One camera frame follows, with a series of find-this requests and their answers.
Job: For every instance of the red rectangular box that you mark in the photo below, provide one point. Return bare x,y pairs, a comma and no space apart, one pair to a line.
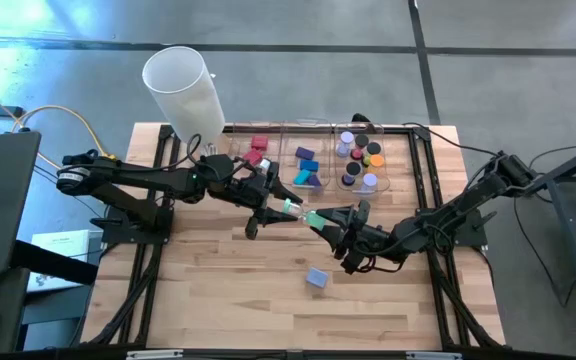
253,157

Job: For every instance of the silver bracket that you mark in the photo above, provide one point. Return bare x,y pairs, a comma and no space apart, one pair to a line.
433,356
154,354

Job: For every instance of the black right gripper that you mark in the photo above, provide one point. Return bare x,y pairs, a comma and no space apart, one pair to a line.
368,240

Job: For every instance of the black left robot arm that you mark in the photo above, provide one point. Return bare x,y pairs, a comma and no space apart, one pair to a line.
133,182

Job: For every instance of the small black device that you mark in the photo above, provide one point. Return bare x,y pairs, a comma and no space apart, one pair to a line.
360,119

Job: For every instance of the clear plastic bin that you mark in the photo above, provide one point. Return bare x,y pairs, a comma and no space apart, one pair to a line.
324,145
238,140
383,180

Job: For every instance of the red sand hourglass black caps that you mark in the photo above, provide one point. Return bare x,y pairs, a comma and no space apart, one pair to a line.
361,141

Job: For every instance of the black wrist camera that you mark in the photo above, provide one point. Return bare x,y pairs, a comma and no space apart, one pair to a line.
352,262
251,227

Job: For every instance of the mint green capped hourglass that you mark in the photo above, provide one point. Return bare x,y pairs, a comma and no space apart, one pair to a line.
315,220

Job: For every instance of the white cylinder shade table lamp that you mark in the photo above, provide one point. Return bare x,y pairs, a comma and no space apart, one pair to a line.
183,95

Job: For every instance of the lavender box with slots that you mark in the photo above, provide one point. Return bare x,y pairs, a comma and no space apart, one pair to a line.
316,277

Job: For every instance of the green sand hourglass marked 3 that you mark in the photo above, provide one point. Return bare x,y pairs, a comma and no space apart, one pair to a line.
373,148

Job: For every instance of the white booklet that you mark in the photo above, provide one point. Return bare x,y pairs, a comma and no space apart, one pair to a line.
65,242

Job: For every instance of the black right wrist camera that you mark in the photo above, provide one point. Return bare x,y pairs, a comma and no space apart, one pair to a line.
352,262

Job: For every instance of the red plug adapter box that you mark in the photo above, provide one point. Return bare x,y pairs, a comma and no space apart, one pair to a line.
259,142

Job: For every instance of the blue sand hourglass marked 10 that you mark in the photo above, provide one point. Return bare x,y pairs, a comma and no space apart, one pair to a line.
353,169

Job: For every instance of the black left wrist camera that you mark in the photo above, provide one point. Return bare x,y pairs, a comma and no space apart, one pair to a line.
251,227

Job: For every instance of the black aluminium table frame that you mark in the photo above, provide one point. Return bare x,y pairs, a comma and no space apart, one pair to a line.
438,300

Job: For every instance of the black camera mount rail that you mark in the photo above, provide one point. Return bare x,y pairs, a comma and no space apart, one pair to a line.
288,356

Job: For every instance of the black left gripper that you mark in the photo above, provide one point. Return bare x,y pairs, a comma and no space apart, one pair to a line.
250,187

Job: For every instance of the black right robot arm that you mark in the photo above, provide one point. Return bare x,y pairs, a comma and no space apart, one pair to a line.
468,205

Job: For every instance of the white adapter cube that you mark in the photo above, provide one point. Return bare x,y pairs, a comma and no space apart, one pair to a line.
265,165

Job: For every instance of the teal digital clock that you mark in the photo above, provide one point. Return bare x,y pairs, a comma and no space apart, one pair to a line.
302,176

